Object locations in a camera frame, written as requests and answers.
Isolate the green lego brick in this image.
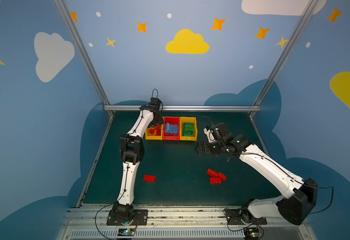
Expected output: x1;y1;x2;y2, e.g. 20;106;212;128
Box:
182;129;195;137
183;122;195;130

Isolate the red lego brick cluster bottom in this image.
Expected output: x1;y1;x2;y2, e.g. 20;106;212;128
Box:
210;177;222;184

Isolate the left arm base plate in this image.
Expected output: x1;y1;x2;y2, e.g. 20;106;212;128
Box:
106;209;149;226

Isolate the aluminium frame rail back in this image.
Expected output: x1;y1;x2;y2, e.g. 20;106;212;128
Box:
104;105;261;112

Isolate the aluminium frame post left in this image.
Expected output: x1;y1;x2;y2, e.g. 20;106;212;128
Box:
54;0;110;107

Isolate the red lego brick cluster top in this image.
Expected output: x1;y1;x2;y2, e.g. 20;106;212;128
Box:
207;169;219;178

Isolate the right controller board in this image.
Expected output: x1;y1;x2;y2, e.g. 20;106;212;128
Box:
244;228;262;240

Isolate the controller board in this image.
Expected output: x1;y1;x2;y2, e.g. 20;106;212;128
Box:
244;228;262;240
118;229;136;237

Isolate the red lego brick cluster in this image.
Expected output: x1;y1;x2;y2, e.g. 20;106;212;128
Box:
218;173;227;181
210;177;222;184
207;169;219;178

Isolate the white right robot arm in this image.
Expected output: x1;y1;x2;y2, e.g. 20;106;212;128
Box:
195;123;319;226

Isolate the aluminium front rail base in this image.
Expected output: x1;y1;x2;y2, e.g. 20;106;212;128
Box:
56;204;317;240

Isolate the left controller board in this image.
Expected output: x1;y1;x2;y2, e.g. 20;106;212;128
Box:
118;229;136;237

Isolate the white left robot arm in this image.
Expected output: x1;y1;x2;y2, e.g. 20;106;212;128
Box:
110;97;164;225

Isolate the left yellow storage bin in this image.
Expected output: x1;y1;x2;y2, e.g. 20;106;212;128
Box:
145;125;163;141

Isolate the aluminium frame post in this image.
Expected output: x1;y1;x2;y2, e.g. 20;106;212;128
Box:
249;0;319;119
54;0;110;107

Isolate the yellow storage bin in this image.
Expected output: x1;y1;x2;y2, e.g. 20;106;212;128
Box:
180;117;198;142
145;125;163;141

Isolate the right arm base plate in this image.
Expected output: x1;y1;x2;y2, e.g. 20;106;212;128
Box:
223;208;268;225

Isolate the red storage bin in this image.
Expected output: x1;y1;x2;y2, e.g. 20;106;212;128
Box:
163;117;180;141

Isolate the light blue lego brick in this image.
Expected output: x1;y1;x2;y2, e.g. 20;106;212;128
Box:
165;124;172;134

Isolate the right yellow storage bin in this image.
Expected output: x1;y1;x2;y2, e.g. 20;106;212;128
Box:
180;117;198;142

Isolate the aluminium frame post right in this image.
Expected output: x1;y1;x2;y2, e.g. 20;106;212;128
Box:
249;0;319;119

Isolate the light blue lego brick side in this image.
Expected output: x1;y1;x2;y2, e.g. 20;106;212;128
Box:
172;125;179;135

